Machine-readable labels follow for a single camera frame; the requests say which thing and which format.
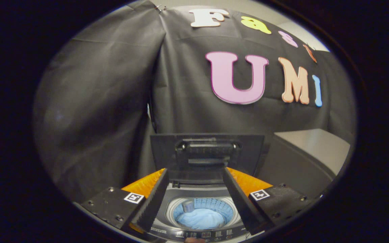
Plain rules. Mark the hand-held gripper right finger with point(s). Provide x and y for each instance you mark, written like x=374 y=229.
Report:
x=240 y=202

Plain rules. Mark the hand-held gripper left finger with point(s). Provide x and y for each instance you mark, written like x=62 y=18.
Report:
x=154 y=202

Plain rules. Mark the light blue shirt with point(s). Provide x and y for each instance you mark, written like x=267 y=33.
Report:
x=201 y=219

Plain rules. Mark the grey washing machine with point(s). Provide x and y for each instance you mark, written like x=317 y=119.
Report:
x=198 y=191

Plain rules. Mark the cream cabinet with grey top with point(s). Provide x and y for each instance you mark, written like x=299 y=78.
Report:
x=309 y=145

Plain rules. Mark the black backdrop cloth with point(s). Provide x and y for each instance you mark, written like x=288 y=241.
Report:
x=96 y=101

